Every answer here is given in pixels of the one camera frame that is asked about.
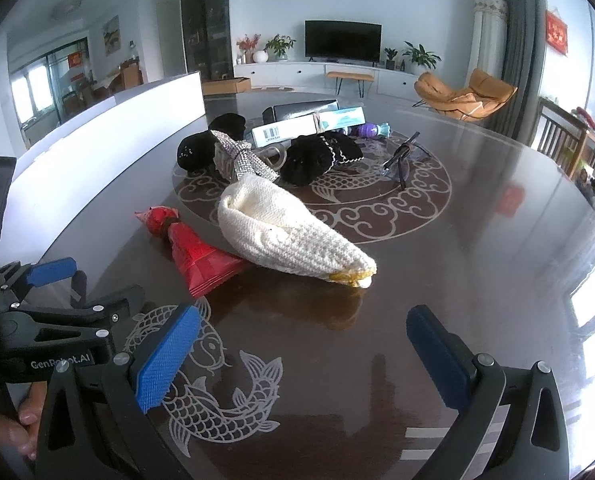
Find dark wooden chair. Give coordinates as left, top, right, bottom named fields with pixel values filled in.
left=531, top=98, right=588, bottom=179

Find black framed eyeglasses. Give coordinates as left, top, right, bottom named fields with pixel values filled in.
left=381, top=131, right=433, bottom=191

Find grey curtain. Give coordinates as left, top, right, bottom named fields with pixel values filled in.
left=493, top=0, right=547, bottom=144

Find red paper fan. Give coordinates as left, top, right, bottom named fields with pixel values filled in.
left=134, top=206, right=250, bottom=298

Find wooden bench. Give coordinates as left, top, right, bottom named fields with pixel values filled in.
left=327, top=70, right=375, bottom=99

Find green potted plant right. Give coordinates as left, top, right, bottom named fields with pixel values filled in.
left=404, top=41, right=442, bottom=75

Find white standing air conditioner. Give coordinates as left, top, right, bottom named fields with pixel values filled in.
left=468, top=0, right=508, bottom=78

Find white knitted pouch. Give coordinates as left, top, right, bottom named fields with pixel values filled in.
left=217, top=174, right=378, bottom=288

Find black velvet scrunchie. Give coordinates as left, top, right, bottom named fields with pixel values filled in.
left=177, top=113, right=246, bottom=174

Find flat screen television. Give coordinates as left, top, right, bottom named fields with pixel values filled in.
left=304, top=20, right=382, bottom=63

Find dark display cabinet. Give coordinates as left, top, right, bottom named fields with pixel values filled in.
left=180, top=0, right=233, bottom=81

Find green potted plant left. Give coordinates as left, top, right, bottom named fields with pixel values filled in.
left=265, top=34, right=296, bottom=61

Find black lace-trimmed pouch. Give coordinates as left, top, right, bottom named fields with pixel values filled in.
left=280, top=131, right=363, bottom=186

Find white tv cabinet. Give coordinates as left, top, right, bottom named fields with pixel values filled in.
left=234, top=61, right=419, bottom=102

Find cardboard box on floor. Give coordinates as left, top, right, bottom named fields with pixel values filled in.
left=202, top=77, right=252, bottom=96

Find person's left hand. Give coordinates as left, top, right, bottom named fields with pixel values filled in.
left=0, top=382, right=47, bottom=460

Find black rectangular box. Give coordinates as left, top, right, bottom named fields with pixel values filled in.
left=262, top=100, right=339, bottom=125

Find red wall hanging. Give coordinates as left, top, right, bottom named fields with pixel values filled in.
left=546, top=11, right=567, bottom=55

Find white sorting bin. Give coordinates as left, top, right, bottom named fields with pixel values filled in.
left=0, top=73, right=205, bottom=266

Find red flower vase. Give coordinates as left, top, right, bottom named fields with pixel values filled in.
left=236, top=34, right=269, bottom=63

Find framed wall painting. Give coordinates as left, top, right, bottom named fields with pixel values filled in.
left=102, top=15, right=120, bottom=56

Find blue white nail cream box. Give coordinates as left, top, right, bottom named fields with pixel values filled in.
left=250, top=107, right=366, bottom=148

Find green potted plant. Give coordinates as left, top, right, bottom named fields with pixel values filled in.
left=404, top=41, right=442, bottom=75
left=265, top=34, right=296, bottom=61

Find orange lounge chair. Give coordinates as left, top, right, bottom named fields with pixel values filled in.
left=413, top=68, right=518, bottom=122

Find rhinestone bow hair clip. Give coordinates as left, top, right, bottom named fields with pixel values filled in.
left=210, top=129, right=280, bottom=183

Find purple teal toy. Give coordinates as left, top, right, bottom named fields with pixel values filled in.
left=348, top=122, right=392, bottom=139

